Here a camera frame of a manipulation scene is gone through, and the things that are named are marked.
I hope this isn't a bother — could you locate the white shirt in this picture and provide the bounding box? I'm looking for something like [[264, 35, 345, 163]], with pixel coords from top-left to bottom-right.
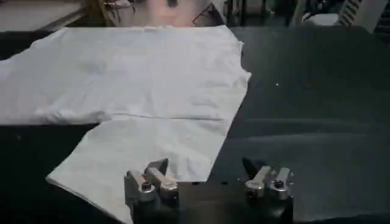
[[0, 24, 252, 224]]

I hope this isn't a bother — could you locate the pale wooden desk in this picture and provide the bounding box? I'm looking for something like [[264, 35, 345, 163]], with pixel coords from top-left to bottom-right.
[[0, 0, 89, 33]]

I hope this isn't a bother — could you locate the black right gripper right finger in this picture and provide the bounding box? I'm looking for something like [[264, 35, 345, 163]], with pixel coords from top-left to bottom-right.
[[242, 156, 295, 201]]

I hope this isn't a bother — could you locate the person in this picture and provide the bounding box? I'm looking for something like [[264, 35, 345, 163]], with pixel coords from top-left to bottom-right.
[[103, 0, 226, 28]]

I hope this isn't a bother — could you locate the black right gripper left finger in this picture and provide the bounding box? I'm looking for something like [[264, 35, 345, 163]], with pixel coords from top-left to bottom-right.
[[124, 158, 180, 205]]

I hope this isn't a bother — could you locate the white office chair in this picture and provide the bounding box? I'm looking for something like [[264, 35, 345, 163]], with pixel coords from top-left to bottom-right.
[[289, 0, 390, 34]]

